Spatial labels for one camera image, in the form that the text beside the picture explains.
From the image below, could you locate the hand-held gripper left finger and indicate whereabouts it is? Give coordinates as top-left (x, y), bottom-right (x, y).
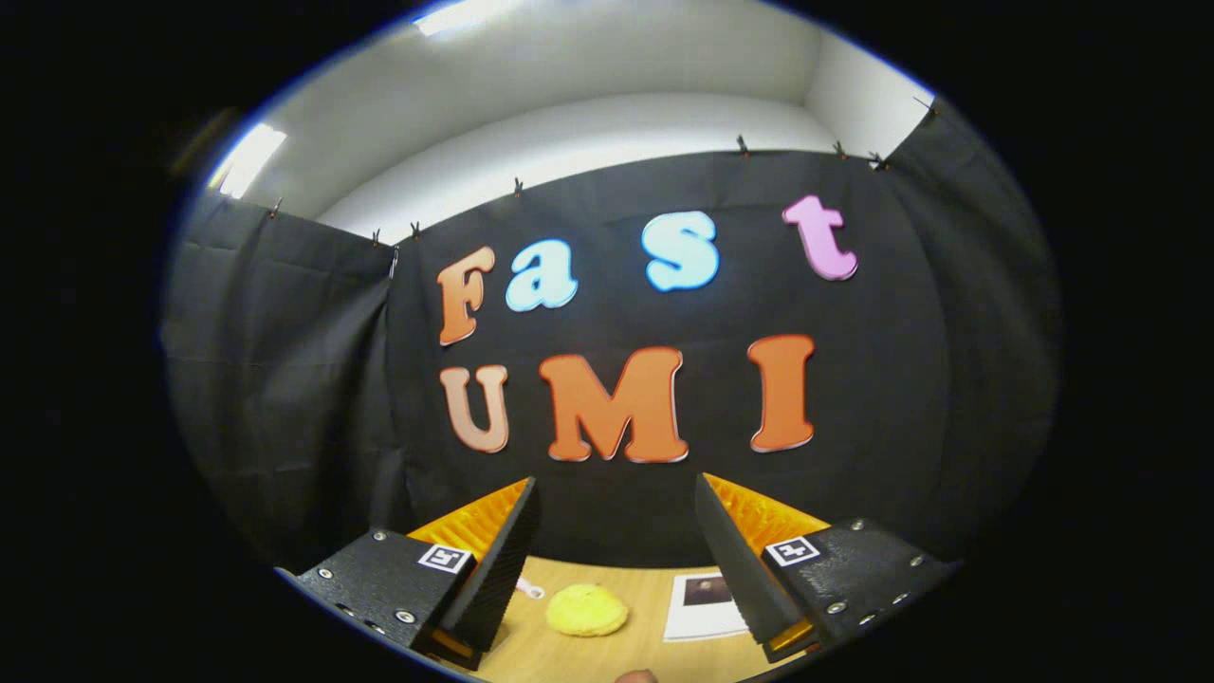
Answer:
top-left (296, 476), bottom-right (542, 671)

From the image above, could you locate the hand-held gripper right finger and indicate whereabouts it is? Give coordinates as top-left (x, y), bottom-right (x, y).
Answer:
top-left (694, 472), bottom-right (954, 663)

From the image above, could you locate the white book with portrait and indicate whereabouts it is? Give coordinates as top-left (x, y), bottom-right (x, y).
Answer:
top-left (663, 572), bottom-right (750, 643)

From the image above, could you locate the yellow knitted plush toy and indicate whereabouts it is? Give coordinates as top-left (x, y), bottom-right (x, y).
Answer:
top-left (545, 583), bottom-right (630, 637)

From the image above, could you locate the row of black cloth clips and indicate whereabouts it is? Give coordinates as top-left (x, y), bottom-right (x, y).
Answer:
top-left (267, 93), bottom-right (940, 246)

